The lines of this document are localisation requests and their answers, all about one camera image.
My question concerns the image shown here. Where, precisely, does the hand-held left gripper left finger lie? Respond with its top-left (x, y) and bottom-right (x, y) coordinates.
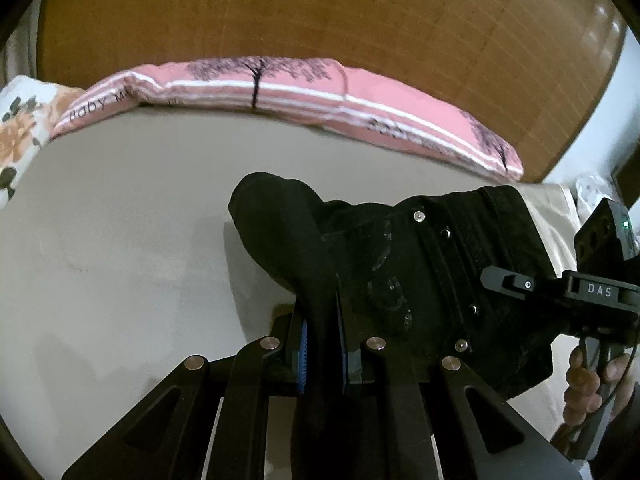
top-left (60, 305), bottom-right (313, 480)

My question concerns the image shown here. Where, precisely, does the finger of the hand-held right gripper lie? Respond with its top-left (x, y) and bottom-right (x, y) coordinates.
top-left (480, 266), bottom-right (568, 306)

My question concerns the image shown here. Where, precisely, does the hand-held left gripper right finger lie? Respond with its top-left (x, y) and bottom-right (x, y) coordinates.
top-left (334, 292), bottom-right (583, 480)

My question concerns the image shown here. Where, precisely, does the black denim jacket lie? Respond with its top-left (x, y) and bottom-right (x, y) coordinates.
top-left (227, 171), bottom-right (561, 480)

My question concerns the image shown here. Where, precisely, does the person's right hand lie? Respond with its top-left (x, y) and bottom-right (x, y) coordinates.
top-left (562, 345), bottom-right (633, 441)

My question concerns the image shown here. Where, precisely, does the white woven cloth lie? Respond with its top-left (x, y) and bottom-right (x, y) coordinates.
top-left (517, 182), bottom-right (581, 281)

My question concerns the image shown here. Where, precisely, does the white dotted cloth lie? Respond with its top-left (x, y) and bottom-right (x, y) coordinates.
top-left (575, 174), bottom-right (621, 221)

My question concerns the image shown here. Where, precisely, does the grey bed sheet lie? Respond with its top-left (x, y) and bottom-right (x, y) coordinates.
top-left (0, 102), bottom-right (566, 480)

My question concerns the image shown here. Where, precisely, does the pink striped pillow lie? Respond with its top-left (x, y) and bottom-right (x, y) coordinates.
top-left (50, 56), bottom-right (525, 183)

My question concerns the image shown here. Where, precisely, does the wooden headboard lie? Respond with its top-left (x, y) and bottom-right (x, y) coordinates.
top-left (37, 0), bottom-right (628, 183)

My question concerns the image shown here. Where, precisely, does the floral pillow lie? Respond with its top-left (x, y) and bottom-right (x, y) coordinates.
top-left (0, 75), bottom-right (86, 208)

